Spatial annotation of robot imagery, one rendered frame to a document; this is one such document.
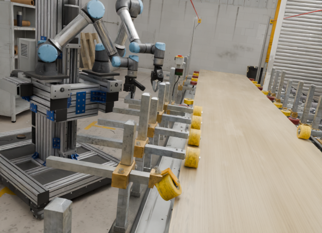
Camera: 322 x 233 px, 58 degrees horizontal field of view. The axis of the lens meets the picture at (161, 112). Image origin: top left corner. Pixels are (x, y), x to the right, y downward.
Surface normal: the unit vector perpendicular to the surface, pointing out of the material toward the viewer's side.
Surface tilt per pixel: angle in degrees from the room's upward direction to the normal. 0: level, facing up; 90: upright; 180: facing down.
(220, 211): 0
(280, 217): 0
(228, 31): 90
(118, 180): 90
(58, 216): 90
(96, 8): 85
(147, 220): 0
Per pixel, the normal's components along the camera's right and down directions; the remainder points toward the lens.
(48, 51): 0.28, 0.38
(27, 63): -0.63, 0.14
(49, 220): -0.15, 0.25
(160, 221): 0.11, -0.96
